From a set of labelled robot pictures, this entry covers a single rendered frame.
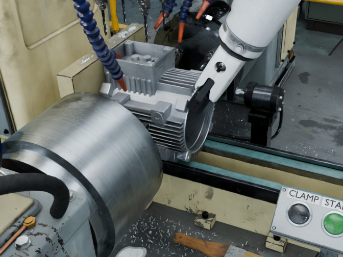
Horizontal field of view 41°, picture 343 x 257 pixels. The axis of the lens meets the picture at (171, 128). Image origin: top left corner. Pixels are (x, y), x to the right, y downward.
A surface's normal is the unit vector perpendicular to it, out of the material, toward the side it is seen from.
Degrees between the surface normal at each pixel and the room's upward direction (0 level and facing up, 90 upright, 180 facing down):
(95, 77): 90
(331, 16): 90
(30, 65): 90
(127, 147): 50
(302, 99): 0
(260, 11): 92
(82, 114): 10
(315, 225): 39
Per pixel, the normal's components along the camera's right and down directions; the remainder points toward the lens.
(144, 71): -0.44, 0.51
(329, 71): -0.04, -0.84
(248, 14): -0.62, 0.35
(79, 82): 0.90, 0.21
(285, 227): -0.31, -0.33
